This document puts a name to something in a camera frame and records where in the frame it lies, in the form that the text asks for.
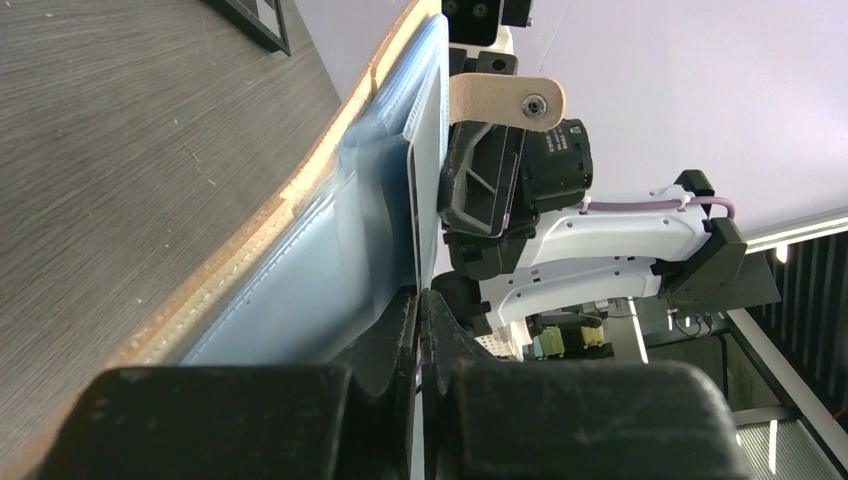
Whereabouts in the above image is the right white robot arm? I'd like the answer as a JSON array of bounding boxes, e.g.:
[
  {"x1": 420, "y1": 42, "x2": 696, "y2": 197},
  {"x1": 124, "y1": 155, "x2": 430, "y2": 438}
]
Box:
[{"x1": 432, "y1": 119, "x2": 781, "y2": 359}]

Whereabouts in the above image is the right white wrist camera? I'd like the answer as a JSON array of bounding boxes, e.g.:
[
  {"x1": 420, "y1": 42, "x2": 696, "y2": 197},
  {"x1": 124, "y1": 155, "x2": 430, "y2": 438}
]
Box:
[{"x1": 441, "y1": 0, "x2": 534, "y2": 46}]

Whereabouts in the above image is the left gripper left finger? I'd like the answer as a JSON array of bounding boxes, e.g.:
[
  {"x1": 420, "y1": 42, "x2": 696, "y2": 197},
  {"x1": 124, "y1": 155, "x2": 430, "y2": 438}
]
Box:
[{"x1": 36, "y1": 288, "x2": 419, "y2": 479}]

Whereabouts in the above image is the black white chessboard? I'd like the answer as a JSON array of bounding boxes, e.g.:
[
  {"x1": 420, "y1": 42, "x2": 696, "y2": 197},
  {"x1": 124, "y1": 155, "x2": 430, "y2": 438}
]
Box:
[{"x1": 205, "y1": 0, "x2": 291, "y2": 56}]

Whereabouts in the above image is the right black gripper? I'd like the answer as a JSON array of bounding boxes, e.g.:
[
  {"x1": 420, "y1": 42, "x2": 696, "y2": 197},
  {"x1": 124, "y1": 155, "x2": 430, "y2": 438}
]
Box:
[{"x1": 438, "y1": 49, "x2": 593, "y2": 237}]

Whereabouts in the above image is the beige leather card holder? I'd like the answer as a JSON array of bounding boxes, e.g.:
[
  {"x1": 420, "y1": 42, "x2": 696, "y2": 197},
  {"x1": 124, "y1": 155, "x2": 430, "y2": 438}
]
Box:
[{"x1": 0, "y1": 0, "x2": 568, "y2": 480}]

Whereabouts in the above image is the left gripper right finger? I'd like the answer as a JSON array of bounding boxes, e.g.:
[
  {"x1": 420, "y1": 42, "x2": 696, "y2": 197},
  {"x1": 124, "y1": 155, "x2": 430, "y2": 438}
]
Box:
[{"x1": 420, "y1": 291, "x2": 752, "y2": 479}]

